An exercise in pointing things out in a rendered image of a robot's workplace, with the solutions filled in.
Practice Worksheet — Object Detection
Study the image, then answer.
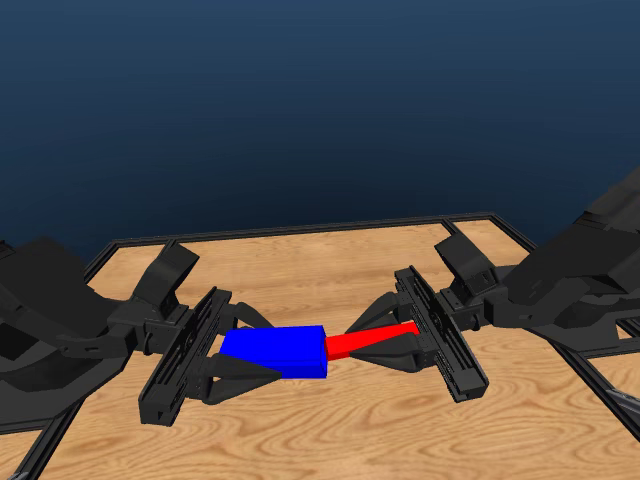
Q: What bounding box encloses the thin red peg bar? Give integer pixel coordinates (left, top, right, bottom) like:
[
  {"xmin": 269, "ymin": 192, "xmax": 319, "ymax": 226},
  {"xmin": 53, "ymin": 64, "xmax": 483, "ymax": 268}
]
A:
[{"xmin": 324, "ymin": 321, "xmax": 420, "ymax": 361}]

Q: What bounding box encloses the blue hollow socket block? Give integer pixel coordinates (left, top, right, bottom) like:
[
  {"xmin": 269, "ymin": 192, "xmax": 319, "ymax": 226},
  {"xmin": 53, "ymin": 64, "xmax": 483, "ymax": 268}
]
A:
[{"xmin": 219, "ymin": 325, "xmax": 329, "ymax": 380}]

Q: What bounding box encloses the black table frame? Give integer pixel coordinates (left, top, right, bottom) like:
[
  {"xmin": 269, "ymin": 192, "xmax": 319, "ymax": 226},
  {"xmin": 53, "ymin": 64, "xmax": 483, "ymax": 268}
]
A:
[{"xmin": 0, "ymin": 212, "xmax": 640, "ymax": 480}]

